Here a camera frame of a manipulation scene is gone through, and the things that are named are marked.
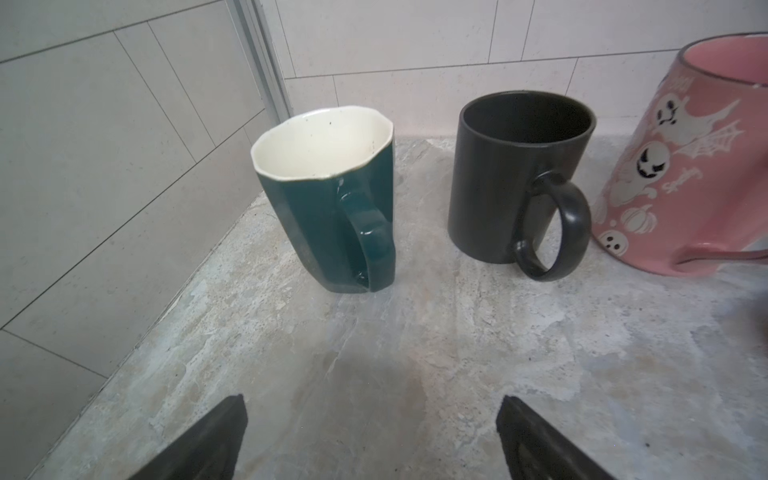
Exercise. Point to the pink cartoon mug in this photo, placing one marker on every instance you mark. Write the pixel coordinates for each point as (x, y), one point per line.
(689, 192)

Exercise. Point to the dark green mug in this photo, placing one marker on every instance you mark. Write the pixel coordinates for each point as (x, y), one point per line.
(329, 176)

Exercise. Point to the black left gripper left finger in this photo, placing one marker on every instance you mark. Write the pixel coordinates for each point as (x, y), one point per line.
(207, 450)

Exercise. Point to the black mug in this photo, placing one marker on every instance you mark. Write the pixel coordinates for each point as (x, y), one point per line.
(512, 196)

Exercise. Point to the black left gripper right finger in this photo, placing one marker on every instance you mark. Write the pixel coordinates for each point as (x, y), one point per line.
(534, 449)

